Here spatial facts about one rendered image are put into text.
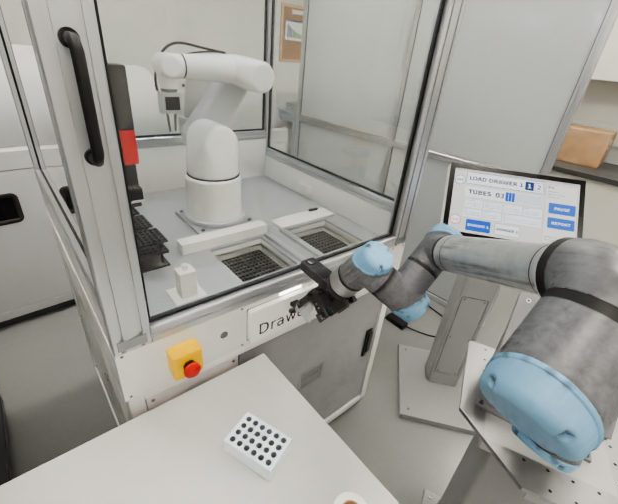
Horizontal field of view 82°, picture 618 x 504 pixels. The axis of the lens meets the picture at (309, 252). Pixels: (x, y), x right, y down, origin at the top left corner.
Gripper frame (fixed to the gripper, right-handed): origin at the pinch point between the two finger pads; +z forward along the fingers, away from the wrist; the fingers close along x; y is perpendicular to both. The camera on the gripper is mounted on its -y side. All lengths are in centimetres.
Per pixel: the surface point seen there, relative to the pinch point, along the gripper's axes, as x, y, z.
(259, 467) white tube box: -29.9, 27.7, -3.2
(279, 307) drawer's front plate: -5.1, -2.7, 3.4
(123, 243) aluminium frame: -41, -21, -19
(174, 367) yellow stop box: -36.4, 0.6, 3.5
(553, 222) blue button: 103, 14, -26
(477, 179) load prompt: 91, -16, -18
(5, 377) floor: -82, -49, 146
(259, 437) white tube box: -26.7, 23.0, -1.2
